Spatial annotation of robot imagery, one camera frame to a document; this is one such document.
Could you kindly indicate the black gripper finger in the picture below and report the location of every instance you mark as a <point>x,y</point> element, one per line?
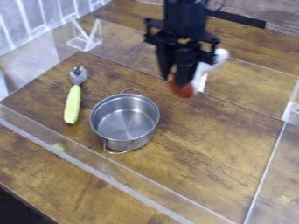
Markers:
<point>188,57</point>
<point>165,59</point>

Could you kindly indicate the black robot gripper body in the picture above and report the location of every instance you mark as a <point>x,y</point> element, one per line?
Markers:
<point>183,22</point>

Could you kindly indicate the red plush mushroom toy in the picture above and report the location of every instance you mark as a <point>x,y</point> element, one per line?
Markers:
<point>190,89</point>

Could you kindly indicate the silver metal pot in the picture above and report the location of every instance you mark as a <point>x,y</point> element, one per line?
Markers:
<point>124,119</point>

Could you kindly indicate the black strip on table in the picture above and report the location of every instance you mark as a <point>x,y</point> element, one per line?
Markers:
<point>238,18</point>

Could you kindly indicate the clear acrylic triangular stand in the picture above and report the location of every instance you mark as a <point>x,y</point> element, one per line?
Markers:
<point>85,41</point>

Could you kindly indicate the spoon with yellow handle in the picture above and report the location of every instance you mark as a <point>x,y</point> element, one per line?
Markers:
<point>77,76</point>

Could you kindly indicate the clear acrylic enclosure wall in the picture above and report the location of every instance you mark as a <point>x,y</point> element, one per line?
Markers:
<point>153,194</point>

